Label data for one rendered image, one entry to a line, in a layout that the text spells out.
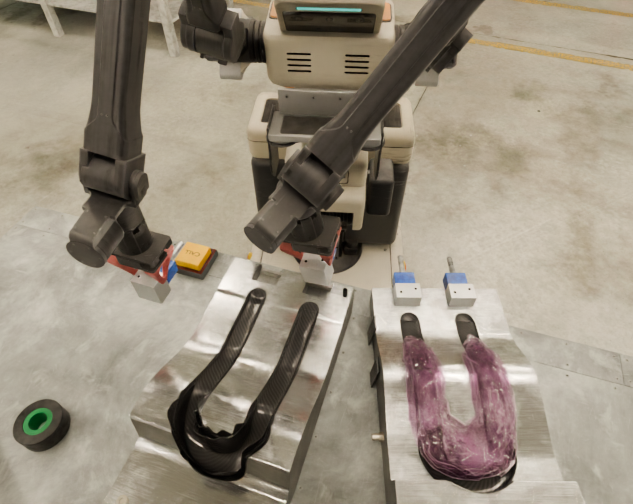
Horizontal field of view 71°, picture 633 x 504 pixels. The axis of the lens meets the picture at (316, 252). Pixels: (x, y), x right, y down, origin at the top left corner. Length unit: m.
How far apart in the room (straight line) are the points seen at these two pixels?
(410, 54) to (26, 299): 0.94
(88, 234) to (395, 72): 0.46
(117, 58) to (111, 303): 0.59
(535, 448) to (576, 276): 1.60
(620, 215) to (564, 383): 1.88
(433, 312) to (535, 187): 1.91
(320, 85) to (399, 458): 0.77
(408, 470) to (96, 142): 0.65
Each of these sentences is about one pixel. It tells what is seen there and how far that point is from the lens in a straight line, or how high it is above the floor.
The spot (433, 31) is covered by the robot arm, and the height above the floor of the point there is 1.39.
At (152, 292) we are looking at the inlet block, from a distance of 0.87.
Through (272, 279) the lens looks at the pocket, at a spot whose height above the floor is 0.86.
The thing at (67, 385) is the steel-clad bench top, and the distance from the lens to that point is 1.00.
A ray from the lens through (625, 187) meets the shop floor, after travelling 3.01.
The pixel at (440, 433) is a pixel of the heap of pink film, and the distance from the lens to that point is 0.77.
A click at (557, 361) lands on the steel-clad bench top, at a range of 1.02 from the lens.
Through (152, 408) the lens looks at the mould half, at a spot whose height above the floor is 0.93.
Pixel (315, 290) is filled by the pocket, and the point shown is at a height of 0.86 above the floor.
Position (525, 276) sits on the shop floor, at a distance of 2.26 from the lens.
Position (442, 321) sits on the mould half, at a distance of 0.92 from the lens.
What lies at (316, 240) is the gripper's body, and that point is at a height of 1.06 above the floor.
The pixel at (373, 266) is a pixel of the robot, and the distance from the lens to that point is 1.73.
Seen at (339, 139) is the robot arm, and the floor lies 1.27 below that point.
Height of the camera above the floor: 1.60
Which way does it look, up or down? 48 degrees down
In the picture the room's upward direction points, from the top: straight up
